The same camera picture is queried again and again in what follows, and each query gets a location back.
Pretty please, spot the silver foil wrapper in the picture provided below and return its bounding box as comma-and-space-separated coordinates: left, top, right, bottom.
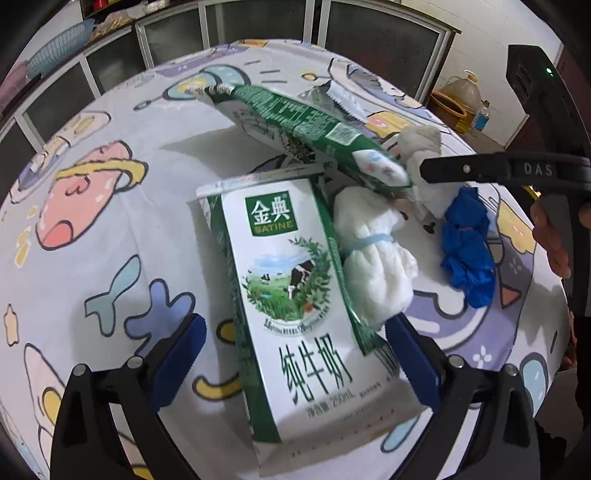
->
298, 79, 370, 123

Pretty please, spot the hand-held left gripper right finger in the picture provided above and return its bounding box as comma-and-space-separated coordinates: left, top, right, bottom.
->
385, 311, 541, 480

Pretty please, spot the crushed green milk carton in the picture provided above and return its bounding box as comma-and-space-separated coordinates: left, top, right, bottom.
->
187, 83, 414, 190

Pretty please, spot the cartoon printed tablecloth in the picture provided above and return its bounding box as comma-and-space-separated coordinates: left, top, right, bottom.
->
0, 39, 578, 480

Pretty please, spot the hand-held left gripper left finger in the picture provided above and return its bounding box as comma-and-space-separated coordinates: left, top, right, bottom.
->
50, 313, 208, 480

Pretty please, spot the small clear water bottle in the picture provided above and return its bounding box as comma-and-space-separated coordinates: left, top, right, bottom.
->
472, 99, 491, 133

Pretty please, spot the kitchen base cabinet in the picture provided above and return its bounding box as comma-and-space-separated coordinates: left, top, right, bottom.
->
0, 0, 462, 155

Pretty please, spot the white tissue wad with band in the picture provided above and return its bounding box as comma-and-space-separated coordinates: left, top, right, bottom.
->
332, 188, 419, 329

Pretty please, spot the person's right hand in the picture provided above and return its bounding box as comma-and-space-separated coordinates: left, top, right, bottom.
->
530, 196, 575, 279

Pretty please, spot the green white milk carton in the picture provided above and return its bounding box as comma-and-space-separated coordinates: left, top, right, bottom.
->
196, 173, 402, 467

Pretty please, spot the blue plastic basket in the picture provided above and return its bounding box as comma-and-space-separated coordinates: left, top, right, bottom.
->
25, 21, 96, 80

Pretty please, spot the crumpled blue glove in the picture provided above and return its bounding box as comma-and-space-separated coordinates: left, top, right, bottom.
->
440, 187, 498, 309

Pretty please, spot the large cooking oil bottle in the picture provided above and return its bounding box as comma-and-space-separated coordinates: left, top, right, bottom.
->
436, 70, 483, 133

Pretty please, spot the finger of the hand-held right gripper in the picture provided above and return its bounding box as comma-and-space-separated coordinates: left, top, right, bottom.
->
419, 154, 509, 184

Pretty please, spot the pink plastic basin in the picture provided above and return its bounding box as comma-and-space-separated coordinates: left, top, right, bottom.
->
0, 60, 29, 100

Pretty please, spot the clear bag of food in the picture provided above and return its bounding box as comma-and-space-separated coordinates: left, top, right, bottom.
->
93, 11, 136, 34

